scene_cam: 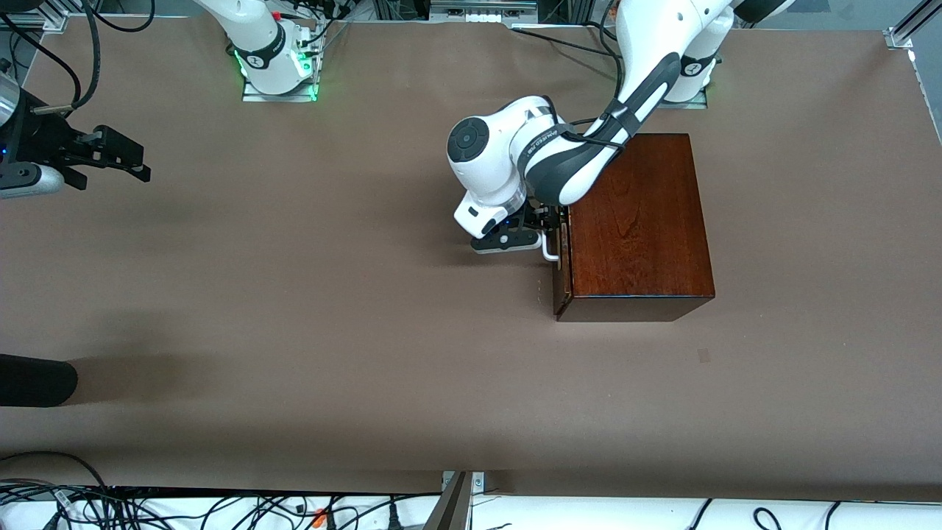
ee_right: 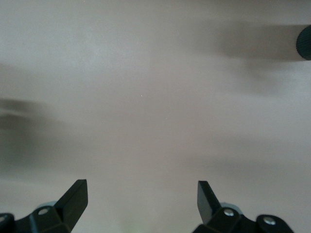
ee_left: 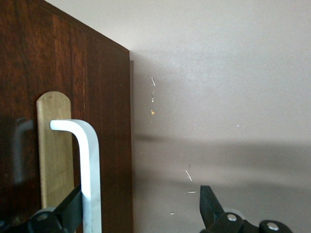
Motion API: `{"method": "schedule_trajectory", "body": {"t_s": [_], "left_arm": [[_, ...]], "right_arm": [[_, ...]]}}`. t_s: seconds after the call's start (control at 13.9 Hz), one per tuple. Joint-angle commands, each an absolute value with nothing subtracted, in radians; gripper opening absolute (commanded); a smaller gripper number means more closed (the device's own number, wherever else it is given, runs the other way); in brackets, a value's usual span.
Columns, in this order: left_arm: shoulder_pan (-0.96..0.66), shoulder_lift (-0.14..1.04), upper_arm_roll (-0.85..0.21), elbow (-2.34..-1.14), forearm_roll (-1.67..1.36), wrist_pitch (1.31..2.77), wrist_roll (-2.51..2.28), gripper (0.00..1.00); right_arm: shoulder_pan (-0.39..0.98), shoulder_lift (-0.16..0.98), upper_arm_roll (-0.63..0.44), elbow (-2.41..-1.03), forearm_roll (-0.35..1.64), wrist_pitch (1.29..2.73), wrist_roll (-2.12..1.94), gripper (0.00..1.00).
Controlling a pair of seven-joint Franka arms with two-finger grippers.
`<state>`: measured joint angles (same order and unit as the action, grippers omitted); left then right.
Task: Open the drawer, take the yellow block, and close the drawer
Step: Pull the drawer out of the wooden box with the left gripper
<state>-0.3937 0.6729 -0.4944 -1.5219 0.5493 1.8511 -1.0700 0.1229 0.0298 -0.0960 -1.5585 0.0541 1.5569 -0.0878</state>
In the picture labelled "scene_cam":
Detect wooden drawer with white handle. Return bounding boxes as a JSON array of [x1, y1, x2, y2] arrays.
[[543, 206, 575, 322]]

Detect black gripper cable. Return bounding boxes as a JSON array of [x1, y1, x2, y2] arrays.
[[567, 103, 634, 148], [31, 0, 102, 115]]

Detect black cylindrical object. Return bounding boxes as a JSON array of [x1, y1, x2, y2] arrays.
[[0, 353, 79, 408]]

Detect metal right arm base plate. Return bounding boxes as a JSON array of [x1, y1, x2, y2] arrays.
[[241, 74, 319, 102]]

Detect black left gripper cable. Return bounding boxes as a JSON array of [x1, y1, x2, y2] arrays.
[[567, 103, 634, 148]]

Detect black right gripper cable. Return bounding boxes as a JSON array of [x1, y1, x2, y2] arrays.
[[31, 0, 102, 115]]

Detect tangled black cables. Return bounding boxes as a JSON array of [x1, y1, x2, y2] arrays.
[[0, 450, 442, 530]]

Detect aluminium profile post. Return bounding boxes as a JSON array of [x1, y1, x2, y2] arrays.
[[425, 471, 485, 530]]

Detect aluminium frame bar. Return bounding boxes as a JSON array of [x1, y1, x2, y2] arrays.
[[885, 0, 942, 51], [0, 0, 68, 34]]

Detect dark brown wooden cabinet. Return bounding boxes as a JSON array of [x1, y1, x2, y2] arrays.
[[562, 133, 717, 323]]

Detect black cable on table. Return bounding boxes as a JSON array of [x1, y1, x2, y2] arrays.
[[511, 26, 626, 82]]

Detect grey power strip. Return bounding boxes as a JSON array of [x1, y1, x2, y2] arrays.
[[431, 0, 538, 23]]

